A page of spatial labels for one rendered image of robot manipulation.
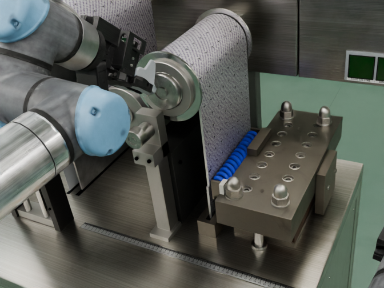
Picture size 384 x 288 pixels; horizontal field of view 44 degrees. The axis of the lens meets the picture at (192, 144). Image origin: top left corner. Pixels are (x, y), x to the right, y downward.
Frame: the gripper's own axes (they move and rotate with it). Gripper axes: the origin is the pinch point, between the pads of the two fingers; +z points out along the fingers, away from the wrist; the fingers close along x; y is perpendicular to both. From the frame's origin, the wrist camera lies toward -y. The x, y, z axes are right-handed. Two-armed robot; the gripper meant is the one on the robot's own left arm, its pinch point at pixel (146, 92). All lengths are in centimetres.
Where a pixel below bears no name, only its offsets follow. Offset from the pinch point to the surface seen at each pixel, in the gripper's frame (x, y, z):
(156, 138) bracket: -0.1, -7.5, 7.1
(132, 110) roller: 7.6, -2.8, 8.1
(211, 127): -8.3, -2.9, 14.1
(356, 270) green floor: -29, -39, 148
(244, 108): -8.3, 4.4, 29.8
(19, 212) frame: 39, -32, 16
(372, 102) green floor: -7, 59, 263
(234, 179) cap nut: -15.4, -12.3, 14.2
